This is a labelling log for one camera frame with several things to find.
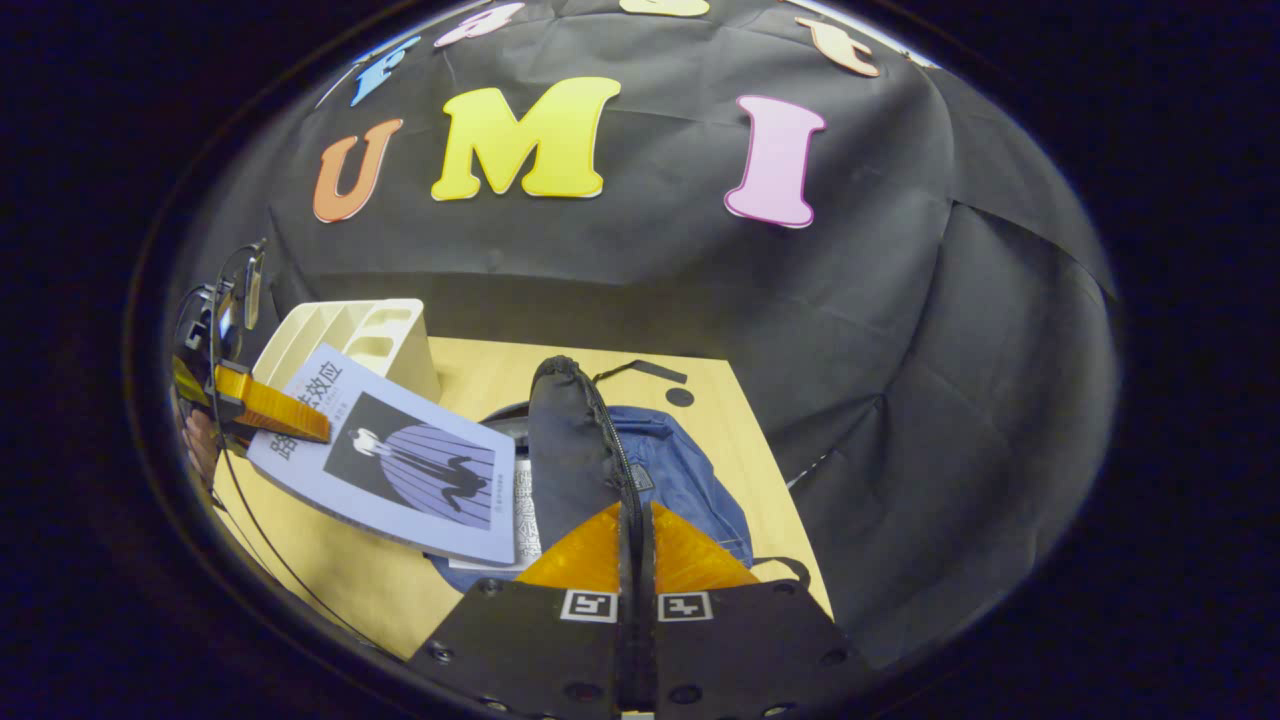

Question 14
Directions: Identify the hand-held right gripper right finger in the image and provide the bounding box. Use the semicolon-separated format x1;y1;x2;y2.
640;500;883;720

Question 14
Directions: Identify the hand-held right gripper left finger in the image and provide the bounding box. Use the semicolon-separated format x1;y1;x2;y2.
404;500;642;720

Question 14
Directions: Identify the white bookshelf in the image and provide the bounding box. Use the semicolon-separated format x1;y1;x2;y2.
249;297;444;407

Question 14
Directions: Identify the lavender illustrated cover book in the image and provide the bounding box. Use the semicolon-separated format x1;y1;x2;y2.
244;342;519;569

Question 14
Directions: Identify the white cover book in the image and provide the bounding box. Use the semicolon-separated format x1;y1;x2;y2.
447;457;547;574

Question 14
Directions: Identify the blue schoolbag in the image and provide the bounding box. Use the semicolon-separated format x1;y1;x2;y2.
424;354;814;597

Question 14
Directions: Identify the black backdrop cloth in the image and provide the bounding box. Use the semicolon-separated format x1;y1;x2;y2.
163;0;1120;669

